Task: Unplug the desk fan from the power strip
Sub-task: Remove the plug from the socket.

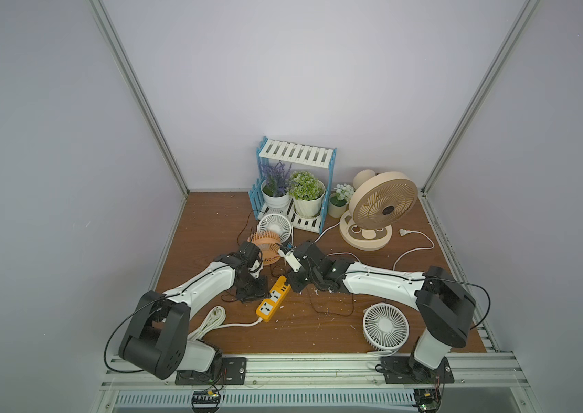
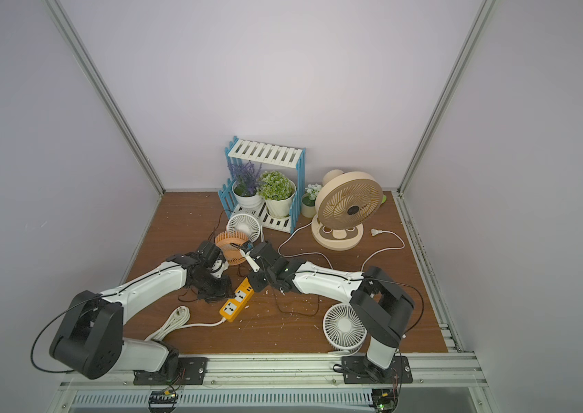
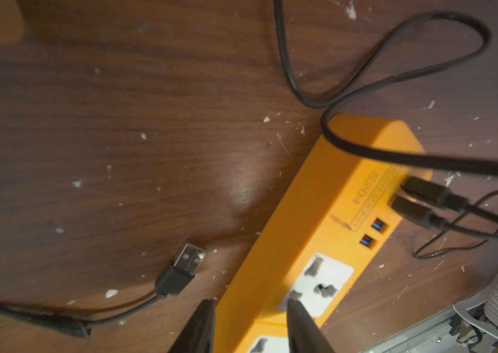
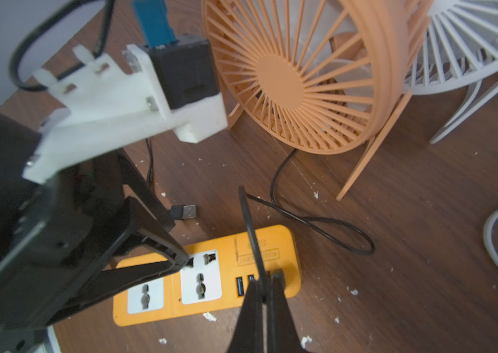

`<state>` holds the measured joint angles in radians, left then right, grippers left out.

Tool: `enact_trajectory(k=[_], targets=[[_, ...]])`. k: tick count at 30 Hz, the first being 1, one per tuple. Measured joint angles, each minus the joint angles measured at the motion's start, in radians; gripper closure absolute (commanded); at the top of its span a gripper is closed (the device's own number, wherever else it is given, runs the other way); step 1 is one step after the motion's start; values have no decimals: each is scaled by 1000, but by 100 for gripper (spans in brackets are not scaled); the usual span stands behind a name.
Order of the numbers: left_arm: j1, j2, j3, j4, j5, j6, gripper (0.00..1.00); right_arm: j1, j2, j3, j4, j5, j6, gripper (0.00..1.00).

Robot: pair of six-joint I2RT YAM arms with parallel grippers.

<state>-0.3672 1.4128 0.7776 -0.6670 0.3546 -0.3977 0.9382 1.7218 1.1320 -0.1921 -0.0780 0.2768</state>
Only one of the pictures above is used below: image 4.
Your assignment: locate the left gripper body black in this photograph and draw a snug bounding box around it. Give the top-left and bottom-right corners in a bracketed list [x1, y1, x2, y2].
[0, 114, 190, 352]

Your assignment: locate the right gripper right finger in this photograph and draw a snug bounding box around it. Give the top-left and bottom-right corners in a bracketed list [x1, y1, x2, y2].
[266, 270, 306, 352]

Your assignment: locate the black small white fan cable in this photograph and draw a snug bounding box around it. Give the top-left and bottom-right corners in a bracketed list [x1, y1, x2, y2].
[145, 137, 198, 221]

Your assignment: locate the yellow power strip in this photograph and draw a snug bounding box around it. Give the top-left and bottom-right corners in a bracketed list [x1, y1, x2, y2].
[113, 225, 301, 327]

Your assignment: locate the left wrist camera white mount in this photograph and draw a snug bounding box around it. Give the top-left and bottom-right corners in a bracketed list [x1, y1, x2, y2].
[8, 0, 228, 185]

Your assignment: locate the black orange fan cable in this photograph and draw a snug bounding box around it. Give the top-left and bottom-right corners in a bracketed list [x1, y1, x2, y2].
[237, 149, 376, 292]

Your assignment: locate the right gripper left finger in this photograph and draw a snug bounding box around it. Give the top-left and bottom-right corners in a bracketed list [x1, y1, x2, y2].
[227, 280, 265, 353]

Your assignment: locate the orange desk fan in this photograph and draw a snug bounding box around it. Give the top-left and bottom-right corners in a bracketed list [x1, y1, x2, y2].
[202, 0, 432, 195]

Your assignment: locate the small white fan by shelf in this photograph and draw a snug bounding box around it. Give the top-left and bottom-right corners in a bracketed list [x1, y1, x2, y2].
[406, 1, 498, 144]

